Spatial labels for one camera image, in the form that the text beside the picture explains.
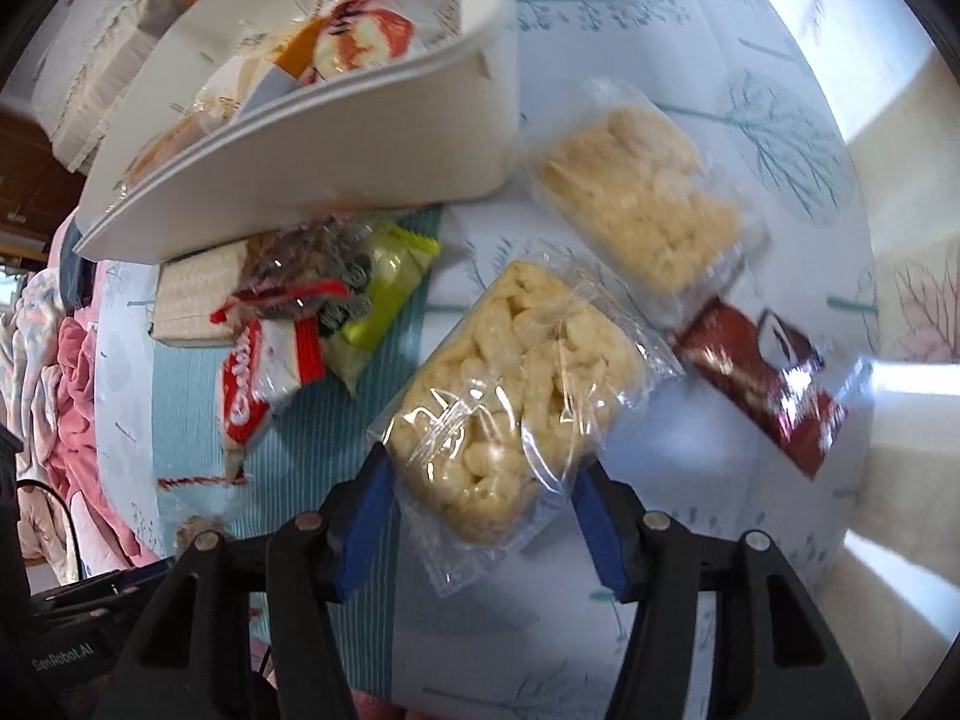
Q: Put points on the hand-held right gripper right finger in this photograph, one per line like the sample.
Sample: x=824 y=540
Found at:
x=600 y=532

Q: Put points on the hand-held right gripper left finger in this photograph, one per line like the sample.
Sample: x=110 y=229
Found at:
x=367 y=517

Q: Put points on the clear puffed snack packet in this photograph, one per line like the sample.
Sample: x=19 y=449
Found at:
x=645 y=202
x=510 y=390

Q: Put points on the clear red-edged snack packet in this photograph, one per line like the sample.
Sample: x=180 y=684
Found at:
x=199 y=510

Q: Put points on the red white cookie packet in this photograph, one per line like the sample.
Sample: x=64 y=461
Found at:
x=255 y=390

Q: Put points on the green yellow snack packet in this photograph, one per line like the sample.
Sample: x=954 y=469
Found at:
x=382 y=292

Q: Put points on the brown chocolate packet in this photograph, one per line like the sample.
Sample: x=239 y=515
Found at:
x=772 y=382

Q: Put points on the clear nut snack packet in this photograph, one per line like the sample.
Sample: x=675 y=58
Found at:
x=307 y=259

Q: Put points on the beige wafer bar packet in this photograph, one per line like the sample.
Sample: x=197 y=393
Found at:
x=191 y=296

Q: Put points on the white plastic storage box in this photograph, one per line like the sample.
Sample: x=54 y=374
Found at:
x=375 y=142

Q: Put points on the orange cake packet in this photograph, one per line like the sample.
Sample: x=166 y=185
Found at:
x=161 y=150

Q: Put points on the white clear snack packet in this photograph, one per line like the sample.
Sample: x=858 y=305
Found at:
x=247 y=79

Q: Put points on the red white printed snack packet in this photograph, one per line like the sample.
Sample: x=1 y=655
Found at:
x=367 y=37

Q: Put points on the teal striped table runner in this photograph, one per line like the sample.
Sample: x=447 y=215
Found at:
x=315 y=450

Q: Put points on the pink towel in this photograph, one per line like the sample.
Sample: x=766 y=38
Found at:
x=90 y=390

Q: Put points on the white floral cloth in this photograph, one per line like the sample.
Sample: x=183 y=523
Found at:
x=30 y=345

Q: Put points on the wooden door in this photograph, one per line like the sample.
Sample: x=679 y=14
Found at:
x=30 y=180

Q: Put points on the leaf print tablecloth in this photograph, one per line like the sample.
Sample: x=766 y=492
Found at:
x=675 y=52

